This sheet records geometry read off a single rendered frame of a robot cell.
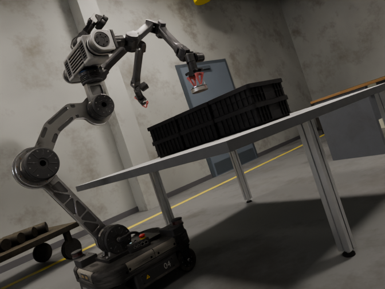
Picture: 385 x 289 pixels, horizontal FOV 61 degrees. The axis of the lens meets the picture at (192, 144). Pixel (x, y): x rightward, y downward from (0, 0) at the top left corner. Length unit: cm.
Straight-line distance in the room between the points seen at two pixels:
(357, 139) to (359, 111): 31
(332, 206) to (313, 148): 28
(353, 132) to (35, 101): 399
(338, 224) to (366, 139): 230
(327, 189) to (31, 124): 400
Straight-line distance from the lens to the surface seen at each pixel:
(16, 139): 479
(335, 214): 167
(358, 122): 390
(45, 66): 519
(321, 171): 162
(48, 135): 211
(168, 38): 228
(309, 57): 912
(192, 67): 206
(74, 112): 219
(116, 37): 207
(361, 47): 857
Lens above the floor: 73
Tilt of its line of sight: level
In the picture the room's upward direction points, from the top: 19 degrees counter-clockwise
